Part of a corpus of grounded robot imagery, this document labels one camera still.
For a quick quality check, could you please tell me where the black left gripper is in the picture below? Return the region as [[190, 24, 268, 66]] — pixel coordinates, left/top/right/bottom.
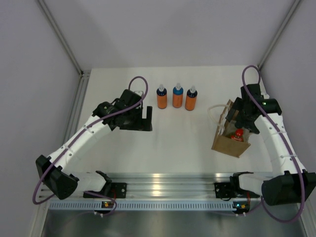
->
[[120, 105, 152, 131]]

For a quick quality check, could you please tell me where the yellow bottle red cap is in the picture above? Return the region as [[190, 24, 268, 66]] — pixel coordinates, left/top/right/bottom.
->
[[226, 129, 244, 142]]

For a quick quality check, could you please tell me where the orange bottle dark blue cap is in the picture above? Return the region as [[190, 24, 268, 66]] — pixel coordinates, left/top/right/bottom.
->
[[156, 84, 167, 109]]

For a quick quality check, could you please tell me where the orange bottle light blue cap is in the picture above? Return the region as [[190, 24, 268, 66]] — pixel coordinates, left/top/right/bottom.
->
[[172, 83, 184, 108]]

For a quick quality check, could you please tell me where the orange bottle navy cap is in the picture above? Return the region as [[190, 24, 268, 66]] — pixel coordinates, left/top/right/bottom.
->
[[185, 85, 198, 111]]

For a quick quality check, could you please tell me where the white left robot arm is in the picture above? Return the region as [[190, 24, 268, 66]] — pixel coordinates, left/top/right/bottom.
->
[[36, 89, 153, 200]]

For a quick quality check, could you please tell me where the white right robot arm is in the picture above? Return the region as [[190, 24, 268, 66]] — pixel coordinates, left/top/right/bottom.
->
[[226, 84, 316, 206]]

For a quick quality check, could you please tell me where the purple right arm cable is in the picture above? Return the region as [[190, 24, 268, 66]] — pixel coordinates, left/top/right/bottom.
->
[[241, 65, 308, 224]]

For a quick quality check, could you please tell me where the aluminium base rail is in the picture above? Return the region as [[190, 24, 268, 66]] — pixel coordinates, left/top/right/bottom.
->
[[110, 173, 232, 200]]

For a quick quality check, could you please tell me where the aluminium left frame post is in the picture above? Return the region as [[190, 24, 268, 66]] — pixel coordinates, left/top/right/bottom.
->
[[36, 0, 84, 76]]

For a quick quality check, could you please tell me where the white slotted cable duct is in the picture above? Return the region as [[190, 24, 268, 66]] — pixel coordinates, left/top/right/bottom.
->
[[49, 200, 249, 211]]

